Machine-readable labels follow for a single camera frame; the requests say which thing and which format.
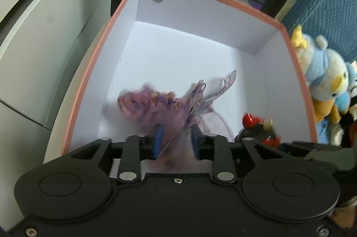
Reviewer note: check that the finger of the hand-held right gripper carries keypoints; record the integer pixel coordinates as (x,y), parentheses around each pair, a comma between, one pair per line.
(291,147)

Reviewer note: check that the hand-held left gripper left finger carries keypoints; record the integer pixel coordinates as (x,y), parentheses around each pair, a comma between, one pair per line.
(157,140)

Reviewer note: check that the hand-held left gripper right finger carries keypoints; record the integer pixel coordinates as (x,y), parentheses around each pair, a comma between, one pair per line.
(196,140)

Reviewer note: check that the purple fairy doll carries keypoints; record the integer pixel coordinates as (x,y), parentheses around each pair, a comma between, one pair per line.
(167,108)

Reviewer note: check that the red toy figure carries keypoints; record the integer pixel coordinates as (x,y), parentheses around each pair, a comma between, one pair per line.
(258,125)

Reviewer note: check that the brown and blue plush toy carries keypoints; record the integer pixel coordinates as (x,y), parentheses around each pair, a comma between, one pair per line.
(327,111)

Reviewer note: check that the light blue penguin plush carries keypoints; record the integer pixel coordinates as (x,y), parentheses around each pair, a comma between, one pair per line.
(326,66)

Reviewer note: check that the purple patterned cloth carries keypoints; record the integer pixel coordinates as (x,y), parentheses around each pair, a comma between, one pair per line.
(255,1)

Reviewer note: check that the white cabinet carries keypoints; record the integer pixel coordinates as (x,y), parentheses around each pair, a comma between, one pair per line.
(41,30)

